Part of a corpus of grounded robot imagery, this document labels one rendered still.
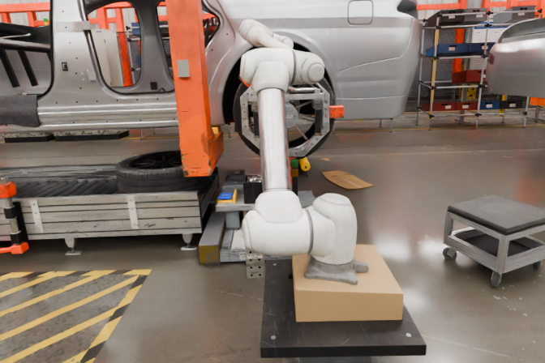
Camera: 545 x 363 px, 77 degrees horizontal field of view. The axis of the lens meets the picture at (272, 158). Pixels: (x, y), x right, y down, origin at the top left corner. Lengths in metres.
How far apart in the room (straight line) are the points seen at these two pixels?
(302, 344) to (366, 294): 0.26
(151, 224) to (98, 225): 0.33
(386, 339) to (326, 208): 0.43
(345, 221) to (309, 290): 0.25
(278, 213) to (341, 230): 0.22
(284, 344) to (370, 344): 0.26
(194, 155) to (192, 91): 0.37
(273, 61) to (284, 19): 1.22
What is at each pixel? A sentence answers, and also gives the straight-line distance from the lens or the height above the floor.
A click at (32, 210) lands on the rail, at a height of 0.32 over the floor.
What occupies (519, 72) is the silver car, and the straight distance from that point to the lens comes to 4.08.
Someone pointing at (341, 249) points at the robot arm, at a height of 0.52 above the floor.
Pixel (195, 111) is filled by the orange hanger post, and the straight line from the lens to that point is 2.01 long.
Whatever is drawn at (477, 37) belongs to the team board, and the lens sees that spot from 7.81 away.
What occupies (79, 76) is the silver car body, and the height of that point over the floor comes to 1.12.
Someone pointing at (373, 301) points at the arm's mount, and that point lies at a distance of 1.26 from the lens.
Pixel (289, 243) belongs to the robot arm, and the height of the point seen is 0.57.
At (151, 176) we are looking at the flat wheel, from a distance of 2.36.
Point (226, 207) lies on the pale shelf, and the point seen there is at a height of 0.44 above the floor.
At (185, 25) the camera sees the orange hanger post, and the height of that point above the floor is 1.36.
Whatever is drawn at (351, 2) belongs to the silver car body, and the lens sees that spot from 2.58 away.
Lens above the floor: 1.11
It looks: 14 degrees down
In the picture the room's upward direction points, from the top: 2 degrees counter-clockwise
